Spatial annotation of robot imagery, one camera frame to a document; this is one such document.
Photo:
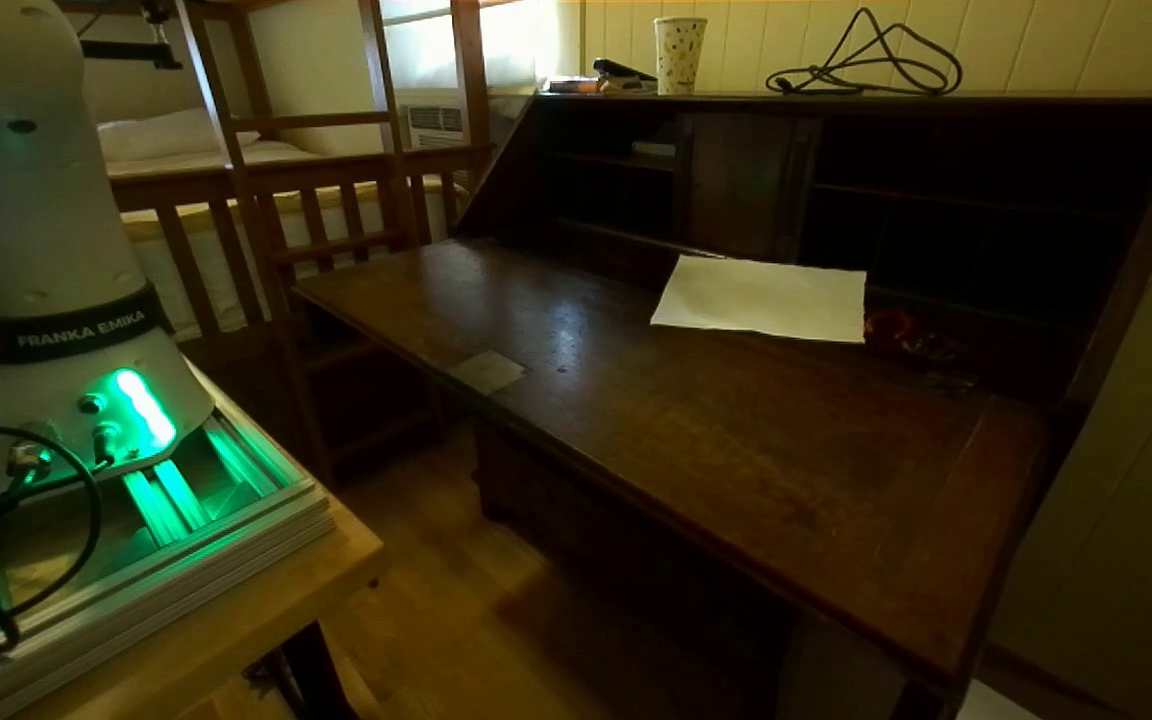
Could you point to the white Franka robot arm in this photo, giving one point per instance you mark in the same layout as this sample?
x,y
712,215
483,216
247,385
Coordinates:
x,y
17,162

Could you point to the dark wooden secretary desk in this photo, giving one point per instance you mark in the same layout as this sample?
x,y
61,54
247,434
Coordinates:
x,y
738,452

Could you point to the small pale card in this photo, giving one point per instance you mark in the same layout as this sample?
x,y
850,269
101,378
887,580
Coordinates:
x,y
489,368

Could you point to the white paper sheet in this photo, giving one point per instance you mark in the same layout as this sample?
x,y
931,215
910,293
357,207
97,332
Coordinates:
x,y
762,302

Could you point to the dark wooden slatted chair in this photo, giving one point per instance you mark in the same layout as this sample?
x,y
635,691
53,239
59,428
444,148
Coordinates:
x,y
337,350

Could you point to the white radiator grille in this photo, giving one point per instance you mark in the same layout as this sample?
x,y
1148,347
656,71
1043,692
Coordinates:
x,y
438,117

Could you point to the dotted paper cup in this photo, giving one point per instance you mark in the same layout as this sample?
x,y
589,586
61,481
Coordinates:
x,y
683,54

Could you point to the light wooden robot table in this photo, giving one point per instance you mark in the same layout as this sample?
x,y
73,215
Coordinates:
x,y
270,601

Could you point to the white mattress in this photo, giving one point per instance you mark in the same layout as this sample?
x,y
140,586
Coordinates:
x,y
163,141

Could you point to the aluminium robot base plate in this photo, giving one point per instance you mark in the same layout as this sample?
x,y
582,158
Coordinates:
x,y
203,533

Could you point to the wooden bed frame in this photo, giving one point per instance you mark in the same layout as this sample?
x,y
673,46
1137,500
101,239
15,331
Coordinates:
x,y
188,184

